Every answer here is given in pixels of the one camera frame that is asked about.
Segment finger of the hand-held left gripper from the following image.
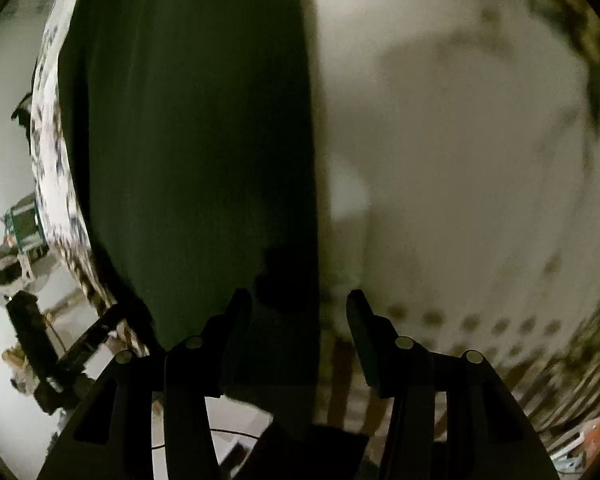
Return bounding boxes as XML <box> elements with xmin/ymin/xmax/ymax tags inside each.
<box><xmin>55</xmin><ymin>310</ymin><xmax>128</xmax><ymax>376</ymax></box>
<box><xmin>6</xmin><ymin>294</ymin><xmax>61</xmax><ymax>386</ymax></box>

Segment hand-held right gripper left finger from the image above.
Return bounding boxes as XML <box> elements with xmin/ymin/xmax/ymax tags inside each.
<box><xmin>37</xmin><ymin>287</ymin><xmax>253</xmax><ymax>480</ymax></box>

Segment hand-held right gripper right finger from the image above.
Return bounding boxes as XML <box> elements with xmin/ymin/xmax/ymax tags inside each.
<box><xmin>346</xmin><ymin>289</ymin><xmax>556</xmax><ymax>480</ymax></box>

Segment dark striped sweater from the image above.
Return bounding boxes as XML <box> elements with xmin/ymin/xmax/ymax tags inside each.
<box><xmin>57</xmin><ymin>0</ymin><xmax>331</xmax><ymax>401</ymax></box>

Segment round grey appliance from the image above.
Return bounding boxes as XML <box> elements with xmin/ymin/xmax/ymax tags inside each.
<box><xmin>0</xmin><ymin>245</ymin><xmax>33</xmax><ymax>303</ymax></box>

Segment person's dark trouser legs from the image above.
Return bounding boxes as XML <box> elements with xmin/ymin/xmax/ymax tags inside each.
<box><xmin>232</xmin><ymin>420</ymin><xmax>371</xmax><ymax>480</ymax></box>

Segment floral bedspread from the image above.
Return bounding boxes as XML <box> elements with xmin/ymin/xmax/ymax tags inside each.
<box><xmin>27</xmin><ymin>0</ymin><xmax>600</xmax><ymax>461</ymax></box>

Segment green wire rack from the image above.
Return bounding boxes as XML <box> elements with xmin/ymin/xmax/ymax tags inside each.
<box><xmin>2</xmin><ymin>197</ymin><xmax>48</xmax><ymax>256</ymax></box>

